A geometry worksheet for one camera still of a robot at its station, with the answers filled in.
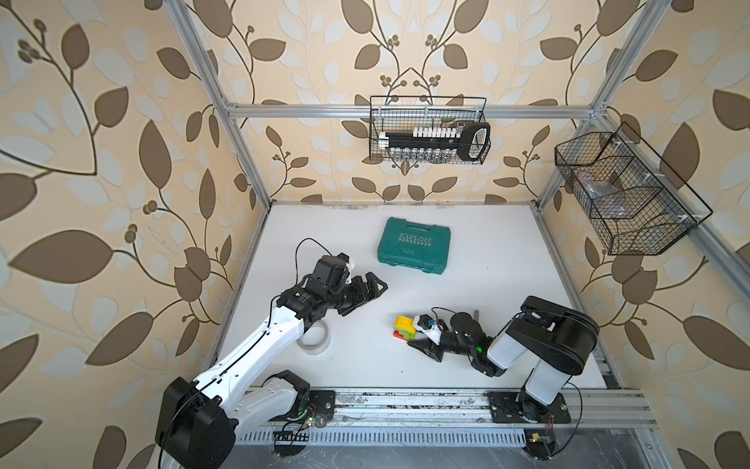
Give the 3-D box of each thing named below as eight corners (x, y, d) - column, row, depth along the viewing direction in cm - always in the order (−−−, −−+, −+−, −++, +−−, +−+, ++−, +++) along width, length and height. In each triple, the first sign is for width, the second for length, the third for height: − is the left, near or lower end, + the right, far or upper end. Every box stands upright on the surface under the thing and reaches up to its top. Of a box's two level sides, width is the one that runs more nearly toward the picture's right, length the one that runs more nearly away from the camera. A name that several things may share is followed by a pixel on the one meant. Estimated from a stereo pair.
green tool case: (375, 264, 104) (374, 256, 100) (385, 224, 117) (385, 215, 113) (447, 276, 101) (449, 268, 97) (450, 233, 113) (452, 225, 109)
